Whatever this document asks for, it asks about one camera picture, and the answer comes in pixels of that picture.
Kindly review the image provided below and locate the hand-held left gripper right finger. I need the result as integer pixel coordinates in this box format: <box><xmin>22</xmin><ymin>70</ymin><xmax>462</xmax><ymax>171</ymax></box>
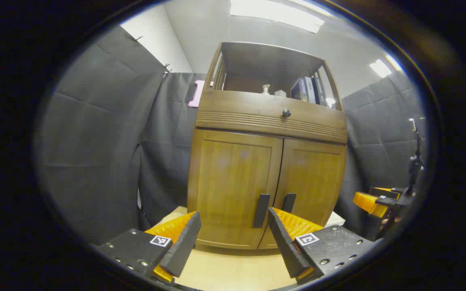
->
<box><xmin>267</xmin><ymin>207</ymin><xmax>381</xmax><ymax>284</ymax></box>

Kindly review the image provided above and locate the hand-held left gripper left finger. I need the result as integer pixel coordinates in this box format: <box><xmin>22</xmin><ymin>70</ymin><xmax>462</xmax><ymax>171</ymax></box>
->
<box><xmin>95</xmin><ymin>211</ymin><xmax>202</xmax><ymax>283</ymax></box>

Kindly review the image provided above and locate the black door handle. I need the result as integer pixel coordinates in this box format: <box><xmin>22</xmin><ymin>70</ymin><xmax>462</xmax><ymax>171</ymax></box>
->
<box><xmin>282</xmin><ymin>193</ymin><xmax>297</xmax><ymax>214</ymax></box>
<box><xmin>253</xmin><ymin>194</ymin><xmax>271</xmax><ymax>229</ymax></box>

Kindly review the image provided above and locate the wooden shoe cabinet door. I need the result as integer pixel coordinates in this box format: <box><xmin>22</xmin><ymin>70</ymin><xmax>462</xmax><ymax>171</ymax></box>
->
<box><xmin>187</xmin><ymin>129</ymin><xmax>284</xmax><ymax>249</ymax></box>
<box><xmin>258</xmin><ymin>138</ymin><xmax>347</xmax><ymax>250</ymax></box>

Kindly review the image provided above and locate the wooden double-door shoe cabinet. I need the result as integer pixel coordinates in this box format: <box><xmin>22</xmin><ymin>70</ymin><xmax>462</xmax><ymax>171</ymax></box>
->
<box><xmin>186</xmin><ymin>42</ymin><xmax>348</xmax><ymax>250</ymax></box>

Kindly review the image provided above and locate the small ceiling light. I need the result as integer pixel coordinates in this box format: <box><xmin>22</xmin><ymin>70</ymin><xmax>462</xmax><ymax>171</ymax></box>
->
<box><xmin>369</xmin><ymin>55</ymin><xmax>403</xmax><ymax>78</ymax></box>

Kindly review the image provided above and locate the dark blue book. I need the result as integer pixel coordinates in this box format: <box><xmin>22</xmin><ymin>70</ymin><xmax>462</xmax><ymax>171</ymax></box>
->
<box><xmin>313</xmin><ymin>76</ymin><xmax>328</xmax><ymax>106</ymax></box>
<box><xmin>290</xmin><ymin>78</ymin><xmax>308</xmax><ymax>101</ymax></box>

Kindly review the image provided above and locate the grey book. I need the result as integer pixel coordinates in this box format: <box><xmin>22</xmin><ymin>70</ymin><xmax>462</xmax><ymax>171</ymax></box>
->
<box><xmin>304</xmin><ymin>77</ymin><xmax>316</xmax><ymax>103</ymax></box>

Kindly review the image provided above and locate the black backdrop cloth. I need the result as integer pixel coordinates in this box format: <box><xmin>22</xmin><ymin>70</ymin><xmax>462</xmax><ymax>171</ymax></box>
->
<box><xmin>37</xmin><ymin>25</ymin><xmax>428</xmax><ymax>245</ymax></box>

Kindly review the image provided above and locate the wooden drawer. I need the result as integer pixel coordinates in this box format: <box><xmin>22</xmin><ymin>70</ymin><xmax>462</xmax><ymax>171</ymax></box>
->
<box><xmin>195</xmin><ymin>90</ymin><xmax>348</xmax><ymax>145</ymax></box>

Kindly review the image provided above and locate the pink flat item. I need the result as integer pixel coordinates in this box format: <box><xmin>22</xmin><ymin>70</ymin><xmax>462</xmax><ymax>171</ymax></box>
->
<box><xmin>188</xmin><ymin>80</ymin><xmax>206</xmax><ymax>108</ymax></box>

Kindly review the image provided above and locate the large ceiling light panel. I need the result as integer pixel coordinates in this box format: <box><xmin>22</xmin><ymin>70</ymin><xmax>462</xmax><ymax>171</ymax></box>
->
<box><xmin>230</xmin><ymin>0</ymin><xmax>324</xmax><ymax>34</ymax></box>

